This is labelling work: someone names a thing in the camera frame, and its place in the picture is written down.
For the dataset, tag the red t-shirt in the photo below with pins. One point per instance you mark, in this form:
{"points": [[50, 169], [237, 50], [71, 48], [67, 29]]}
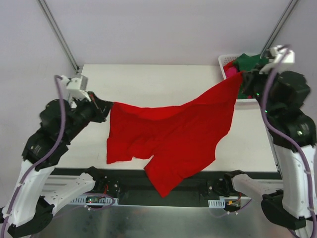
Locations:
{"points": [[177, 141]]}

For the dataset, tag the left aluminium frame post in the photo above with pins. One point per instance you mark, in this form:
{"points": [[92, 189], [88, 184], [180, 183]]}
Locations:
{"points": [[58, 34]]}

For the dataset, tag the right aluminium frame post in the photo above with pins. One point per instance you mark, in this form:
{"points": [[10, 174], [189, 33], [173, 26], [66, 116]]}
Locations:
{"points": [[291, 6]]}

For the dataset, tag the right white cable duct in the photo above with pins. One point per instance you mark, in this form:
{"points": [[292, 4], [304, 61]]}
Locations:
{"points": [[217, 204]]}

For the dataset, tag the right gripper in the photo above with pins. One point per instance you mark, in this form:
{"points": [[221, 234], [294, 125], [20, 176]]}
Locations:
{"points": [[249, 83]]}

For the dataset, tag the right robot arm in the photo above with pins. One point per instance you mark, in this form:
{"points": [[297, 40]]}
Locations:
{"points": [[294, 138]]}

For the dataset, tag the pink garment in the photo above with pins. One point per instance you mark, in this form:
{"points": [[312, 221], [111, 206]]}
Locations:
{"points": [[230, 71]]}

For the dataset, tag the left white cable duct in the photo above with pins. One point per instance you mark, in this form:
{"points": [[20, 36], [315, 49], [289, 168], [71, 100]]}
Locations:
{"points": [[94, 200]]}

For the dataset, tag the white cable duct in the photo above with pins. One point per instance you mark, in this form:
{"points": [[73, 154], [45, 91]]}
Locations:
{"points": [[217, 204], [94, 200]]}

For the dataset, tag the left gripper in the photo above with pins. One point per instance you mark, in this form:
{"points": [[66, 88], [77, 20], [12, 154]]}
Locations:
{"points": [[98, 109]]}

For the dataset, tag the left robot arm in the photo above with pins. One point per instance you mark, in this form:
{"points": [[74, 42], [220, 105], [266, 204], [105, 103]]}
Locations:
{"points": [[29, 211]]}

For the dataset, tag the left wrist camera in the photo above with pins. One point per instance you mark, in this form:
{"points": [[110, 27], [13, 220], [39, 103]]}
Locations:
{"points": [[76, 87]]}

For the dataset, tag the green t-shirt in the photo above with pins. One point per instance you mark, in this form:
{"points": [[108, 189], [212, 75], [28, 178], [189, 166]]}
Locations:
{"points": [[246, 63]]}

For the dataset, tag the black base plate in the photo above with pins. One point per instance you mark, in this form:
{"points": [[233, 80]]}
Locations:
{"points": [[132, 187]]}

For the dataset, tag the white plastic basket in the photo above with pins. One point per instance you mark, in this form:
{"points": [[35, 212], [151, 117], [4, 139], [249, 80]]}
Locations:
{"points": [[225, 63]]}

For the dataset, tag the aluminium frame post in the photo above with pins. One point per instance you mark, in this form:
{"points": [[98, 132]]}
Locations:
{"points": [[58, 34], [291, 6]]}

